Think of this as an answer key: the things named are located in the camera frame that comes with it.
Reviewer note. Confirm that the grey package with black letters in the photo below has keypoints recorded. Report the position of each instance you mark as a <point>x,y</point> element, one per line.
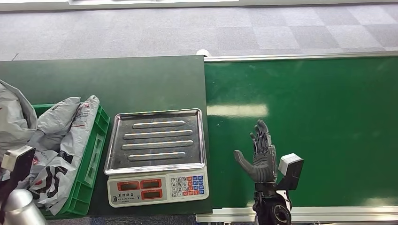
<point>56,183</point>

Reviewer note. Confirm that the aluminium conveyor rail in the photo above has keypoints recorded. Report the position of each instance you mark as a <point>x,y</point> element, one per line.
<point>342,214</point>
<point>311,56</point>

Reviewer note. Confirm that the plain grey crumpled package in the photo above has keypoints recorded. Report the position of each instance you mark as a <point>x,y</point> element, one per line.
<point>56,121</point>

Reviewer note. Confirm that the electronic scale with steel tray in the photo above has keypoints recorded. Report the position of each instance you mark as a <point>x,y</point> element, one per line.
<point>158,139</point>

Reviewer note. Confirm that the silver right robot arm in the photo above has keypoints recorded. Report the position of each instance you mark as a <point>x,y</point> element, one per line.
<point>273,208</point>

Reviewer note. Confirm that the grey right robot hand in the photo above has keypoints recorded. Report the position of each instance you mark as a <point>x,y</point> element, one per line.
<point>262,167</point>

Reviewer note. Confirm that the grey package with red logo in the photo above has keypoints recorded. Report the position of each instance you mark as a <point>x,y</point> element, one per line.
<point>15,118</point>

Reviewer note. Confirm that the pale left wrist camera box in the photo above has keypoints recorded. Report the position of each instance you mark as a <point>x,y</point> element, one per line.
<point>20,160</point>

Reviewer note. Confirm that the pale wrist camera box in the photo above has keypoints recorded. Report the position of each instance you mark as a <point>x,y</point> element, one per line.
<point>290,169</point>
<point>20,160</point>

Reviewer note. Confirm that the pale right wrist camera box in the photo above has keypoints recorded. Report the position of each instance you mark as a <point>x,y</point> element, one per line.
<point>290,169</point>

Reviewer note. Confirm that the white package with red text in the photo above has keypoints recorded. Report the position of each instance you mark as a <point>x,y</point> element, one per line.
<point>84,124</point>

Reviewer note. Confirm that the white conveyor roller end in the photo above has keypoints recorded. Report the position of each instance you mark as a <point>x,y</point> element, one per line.
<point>203,52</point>

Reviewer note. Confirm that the green plastic crate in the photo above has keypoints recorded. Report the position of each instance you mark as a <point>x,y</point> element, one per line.
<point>82,192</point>

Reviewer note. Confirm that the green conveyor belt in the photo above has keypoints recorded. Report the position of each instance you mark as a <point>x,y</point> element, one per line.
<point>342,93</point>

